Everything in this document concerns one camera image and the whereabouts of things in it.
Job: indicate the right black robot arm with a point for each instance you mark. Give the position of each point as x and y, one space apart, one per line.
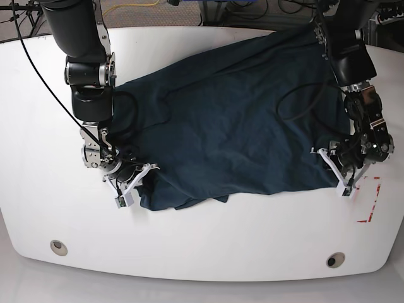
80 32

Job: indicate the red tape rectangle marking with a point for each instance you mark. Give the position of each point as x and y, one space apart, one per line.
365 198

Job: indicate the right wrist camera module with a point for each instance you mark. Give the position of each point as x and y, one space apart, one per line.
124 200

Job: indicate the table cable grommet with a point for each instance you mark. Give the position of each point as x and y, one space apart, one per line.
58 248
335 260

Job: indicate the left table cable grommet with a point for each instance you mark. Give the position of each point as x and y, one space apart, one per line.
58 248

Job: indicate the white power strip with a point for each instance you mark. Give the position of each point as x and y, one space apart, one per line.
386 16

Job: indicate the right table cable grommet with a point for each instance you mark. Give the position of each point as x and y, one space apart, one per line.
335 260

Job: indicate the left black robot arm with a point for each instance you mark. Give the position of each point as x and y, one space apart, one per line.
338 26

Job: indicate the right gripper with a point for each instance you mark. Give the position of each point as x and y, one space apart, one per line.
128 176

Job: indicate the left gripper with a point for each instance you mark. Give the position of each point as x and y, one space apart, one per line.
347 169

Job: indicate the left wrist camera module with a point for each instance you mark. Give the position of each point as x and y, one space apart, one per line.
344 191

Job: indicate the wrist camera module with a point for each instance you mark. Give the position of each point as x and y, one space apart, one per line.
344 191
124 200

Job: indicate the black tripod stand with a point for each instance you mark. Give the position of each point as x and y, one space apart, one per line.
29 11

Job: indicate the dark teal T-shirt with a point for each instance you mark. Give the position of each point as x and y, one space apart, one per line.
237 119

